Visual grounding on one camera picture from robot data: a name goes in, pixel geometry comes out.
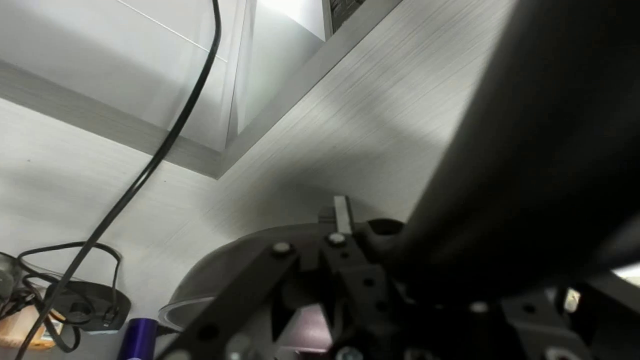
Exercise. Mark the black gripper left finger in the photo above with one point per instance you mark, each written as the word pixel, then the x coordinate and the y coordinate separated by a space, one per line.
pixel 232 302

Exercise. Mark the black round base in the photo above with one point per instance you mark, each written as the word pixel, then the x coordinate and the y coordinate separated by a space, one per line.
pixel 100 312

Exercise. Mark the grey drawer cabinet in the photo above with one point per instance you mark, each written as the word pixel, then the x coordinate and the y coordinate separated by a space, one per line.
pixel 87 47

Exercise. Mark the blue cylindrical object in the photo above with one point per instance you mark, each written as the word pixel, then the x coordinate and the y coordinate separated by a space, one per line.
pixel 141 341

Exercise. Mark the tan wooden object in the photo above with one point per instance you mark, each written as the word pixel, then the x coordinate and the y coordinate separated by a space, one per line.
pixel 22 333

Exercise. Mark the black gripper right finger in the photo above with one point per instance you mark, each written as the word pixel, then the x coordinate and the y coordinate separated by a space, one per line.
pixel 533 333

